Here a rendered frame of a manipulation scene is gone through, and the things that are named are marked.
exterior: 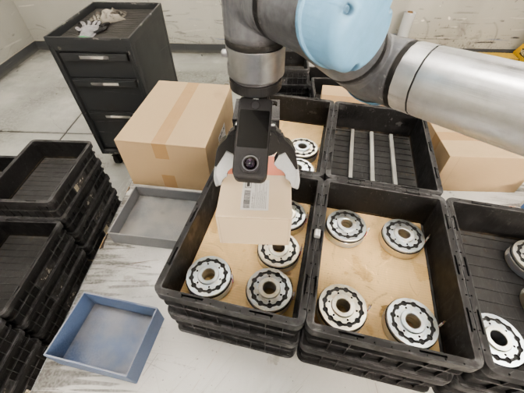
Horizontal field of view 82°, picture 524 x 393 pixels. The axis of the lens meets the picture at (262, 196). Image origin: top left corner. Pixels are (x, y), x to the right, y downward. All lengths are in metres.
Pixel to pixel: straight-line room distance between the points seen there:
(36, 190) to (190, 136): 0.91
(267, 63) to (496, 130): 0.24
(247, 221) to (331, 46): 0.29
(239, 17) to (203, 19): 3.52
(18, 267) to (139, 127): 0.82
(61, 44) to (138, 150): 1.08
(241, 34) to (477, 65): 0.24
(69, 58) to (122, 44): 0.32
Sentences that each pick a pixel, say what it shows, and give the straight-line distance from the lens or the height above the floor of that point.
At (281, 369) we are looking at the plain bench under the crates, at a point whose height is 0.70.
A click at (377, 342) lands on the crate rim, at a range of 0.61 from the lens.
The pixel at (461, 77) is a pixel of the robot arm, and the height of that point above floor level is 1.35.
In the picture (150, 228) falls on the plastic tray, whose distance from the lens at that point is 1.03.
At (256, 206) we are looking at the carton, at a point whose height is 1.12.
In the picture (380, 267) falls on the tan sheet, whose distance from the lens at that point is 0.80.
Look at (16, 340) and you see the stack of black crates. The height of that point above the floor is 0.37.
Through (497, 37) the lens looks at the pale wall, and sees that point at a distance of 4.56.
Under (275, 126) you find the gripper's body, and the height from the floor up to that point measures 1.23.
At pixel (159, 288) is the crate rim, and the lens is 0.64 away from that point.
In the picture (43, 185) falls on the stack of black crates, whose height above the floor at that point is 0.49.
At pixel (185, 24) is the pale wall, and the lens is 3.95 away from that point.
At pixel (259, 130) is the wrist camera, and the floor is 1.25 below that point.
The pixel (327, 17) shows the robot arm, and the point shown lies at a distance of 0.28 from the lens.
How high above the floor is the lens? 1.48
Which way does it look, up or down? 48 degrees down
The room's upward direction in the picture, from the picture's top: straight up
